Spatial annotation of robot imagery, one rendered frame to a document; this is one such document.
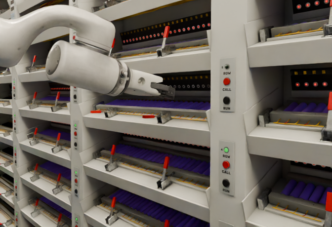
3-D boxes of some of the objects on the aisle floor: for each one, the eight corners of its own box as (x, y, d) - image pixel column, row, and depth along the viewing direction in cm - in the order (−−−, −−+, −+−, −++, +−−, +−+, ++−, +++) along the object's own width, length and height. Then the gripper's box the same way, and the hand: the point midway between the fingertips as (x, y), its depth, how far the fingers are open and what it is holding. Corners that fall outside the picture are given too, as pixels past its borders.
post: (84, 347, 115) (79, -101, 109) (73, 333, 122) (67, -91, 115) (124, 319, 130) (122, -79, 123) (112, 308, 136) (109, -70, 130)
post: (21, 271, 164) (15, -42, 158) (15, 264, 171) (9, -36, 164) (55, 256, 178) (51, -30, 172) (48, 251, 185) (44, -26, 178)
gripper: (94, 94, 73) (146, 106, 86) (135, 94, 61) (189, 108, 74) (99, 64, 73) (150, 81, 86) (141, 59, 62) (193, 80, 75)
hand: (163, 92), depth 79 cm, fingers open, 3 cm apart
